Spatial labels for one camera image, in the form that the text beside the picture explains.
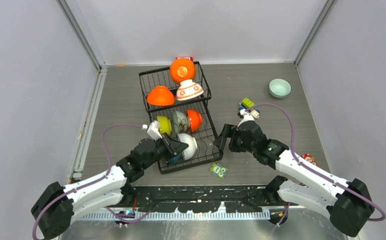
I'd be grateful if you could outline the white ribbed bowl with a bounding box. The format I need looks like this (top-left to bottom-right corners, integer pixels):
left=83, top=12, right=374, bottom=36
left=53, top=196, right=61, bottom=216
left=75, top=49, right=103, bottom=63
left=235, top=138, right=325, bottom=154
left=177, top=133, right=198, bottom=161

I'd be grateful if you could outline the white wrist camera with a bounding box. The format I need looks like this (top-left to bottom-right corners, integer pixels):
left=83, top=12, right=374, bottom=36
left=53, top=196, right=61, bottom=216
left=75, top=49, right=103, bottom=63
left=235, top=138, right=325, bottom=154
left=141, top=120, right=162, bottom=141
left=237, top=109, right=255, bottom=128

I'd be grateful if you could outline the red toy brick block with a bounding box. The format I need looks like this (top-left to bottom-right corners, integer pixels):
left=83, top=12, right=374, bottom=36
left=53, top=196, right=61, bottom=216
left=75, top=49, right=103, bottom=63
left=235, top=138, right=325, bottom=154
left=176, top=56, right=194, bottom=62

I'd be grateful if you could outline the pale green ringed bowl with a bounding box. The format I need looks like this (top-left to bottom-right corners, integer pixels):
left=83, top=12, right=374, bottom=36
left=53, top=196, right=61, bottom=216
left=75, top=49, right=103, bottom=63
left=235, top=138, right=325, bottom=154
left=268, top=78, right=291, bottom=98

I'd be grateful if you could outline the black wire dish rack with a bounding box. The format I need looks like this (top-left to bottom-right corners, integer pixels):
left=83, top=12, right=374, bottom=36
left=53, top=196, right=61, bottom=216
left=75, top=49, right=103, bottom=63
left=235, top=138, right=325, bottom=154
left=139, top=61, right=223, bottom=174

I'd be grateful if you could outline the orange bowl shelf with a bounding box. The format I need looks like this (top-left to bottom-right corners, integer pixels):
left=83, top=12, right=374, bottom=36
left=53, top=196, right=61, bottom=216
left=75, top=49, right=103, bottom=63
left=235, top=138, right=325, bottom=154
left=186, top=109, right=203, bottom=132
left=146, top=85, right=175, bottom=107

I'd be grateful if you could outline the orange bowl lower shelf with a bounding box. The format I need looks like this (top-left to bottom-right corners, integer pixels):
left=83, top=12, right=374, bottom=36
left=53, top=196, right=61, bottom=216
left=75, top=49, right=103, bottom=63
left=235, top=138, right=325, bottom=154
left=186, top=109, right=203, bottom=132

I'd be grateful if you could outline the yellow green bowl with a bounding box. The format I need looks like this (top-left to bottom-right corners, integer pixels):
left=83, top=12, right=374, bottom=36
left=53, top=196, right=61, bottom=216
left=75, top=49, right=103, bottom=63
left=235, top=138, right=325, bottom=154
left=157, top=115, right=172, bottom=136

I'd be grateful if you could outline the floral pale green bowl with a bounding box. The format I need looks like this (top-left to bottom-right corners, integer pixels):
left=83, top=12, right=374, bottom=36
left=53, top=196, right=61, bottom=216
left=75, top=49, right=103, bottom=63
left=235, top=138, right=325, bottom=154
left=173, top=110, right=190, bottom=134

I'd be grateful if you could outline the white red patterned bowl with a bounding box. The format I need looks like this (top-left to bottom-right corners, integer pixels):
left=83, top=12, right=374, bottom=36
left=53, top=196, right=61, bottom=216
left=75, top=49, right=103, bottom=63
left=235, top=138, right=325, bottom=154
left=176, top=79, right=204, bottom=101

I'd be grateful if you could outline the orange bowl upper shelf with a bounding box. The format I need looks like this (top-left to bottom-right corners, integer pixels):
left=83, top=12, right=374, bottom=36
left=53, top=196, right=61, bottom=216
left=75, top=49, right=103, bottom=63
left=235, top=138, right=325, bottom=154
left=146, top=85, right=175, bottom=107

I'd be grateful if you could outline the green owl number tile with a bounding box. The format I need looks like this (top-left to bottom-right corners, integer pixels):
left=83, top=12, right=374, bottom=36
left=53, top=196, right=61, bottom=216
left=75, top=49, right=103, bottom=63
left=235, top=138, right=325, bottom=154
left=210, top=163, right=228, bottom=179

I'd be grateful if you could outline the orange bowl top upright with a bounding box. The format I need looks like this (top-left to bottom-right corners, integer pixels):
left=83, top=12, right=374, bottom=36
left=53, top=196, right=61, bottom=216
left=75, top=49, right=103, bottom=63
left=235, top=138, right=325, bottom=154
left=169, top=58, right=196, bottom=85

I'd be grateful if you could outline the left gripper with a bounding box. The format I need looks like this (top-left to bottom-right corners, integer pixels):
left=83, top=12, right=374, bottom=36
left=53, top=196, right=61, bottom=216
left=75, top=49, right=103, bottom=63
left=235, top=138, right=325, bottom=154
left=142, top=132, right=187, bottom=170

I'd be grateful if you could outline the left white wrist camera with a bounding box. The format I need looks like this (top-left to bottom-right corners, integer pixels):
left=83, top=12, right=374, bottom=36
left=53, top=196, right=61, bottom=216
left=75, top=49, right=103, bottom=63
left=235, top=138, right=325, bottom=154
left=141, top=120, right=162, bottom=141

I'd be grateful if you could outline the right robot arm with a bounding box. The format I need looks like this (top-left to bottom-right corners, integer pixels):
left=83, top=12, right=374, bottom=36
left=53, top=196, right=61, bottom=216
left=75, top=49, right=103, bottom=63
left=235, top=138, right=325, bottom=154
left=213, top=120, right=374, bottom=237

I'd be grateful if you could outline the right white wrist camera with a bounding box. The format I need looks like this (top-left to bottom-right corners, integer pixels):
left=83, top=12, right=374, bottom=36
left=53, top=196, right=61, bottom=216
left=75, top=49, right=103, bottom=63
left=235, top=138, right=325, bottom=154
left=237, top=109, right=255, bottom=128

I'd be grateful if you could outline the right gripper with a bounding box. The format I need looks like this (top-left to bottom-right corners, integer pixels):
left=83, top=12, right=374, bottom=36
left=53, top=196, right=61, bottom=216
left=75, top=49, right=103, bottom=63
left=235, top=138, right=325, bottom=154
left=213, top=123, right=256, bottom=154

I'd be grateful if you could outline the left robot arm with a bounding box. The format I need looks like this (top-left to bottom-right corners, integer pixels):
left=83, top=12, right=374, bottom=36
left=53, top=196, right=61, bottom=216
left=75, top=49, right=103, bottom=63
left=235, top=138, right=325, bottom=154
left=31, top=135, right=197, bottom=240

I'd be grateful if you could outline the toy brick car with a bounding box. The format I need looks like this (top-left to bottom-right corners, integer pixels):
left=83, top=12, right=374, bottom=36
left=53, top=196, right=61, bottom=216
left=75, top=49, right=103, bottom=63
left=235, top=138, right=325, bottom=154
left=238, top=97, right=260, bottom=119

